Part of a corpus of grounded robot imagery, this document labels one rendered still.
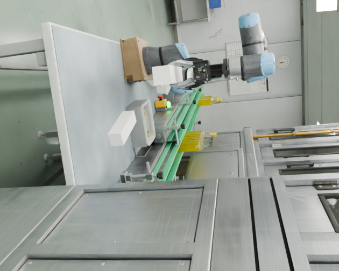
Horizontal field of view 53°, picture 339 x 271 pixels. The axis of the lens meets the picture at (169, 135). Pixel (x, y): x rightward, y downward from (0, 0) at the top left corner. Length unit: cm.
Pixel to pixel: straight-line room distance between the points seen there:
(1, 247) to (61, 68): 58
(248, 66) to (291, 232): 57
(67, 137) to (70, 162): 9
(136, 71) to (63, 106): 67
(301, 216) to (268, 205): 8
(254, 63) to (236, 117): 695
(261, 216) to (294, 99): 728
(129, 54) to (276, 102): 650
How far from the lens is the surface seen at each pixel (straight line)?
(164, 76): 112
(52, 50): 119
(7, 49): 133
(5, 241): 102
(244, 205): 93
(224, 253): 77
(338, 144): 242
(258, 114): 810
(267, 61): 117
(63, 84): 120
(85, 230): 96
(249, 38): 127
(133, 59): 178
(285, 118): 819
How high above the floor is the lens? 132
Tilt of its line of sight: 12 degrees down
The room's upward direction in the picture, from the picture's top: 86 degrees clockwise
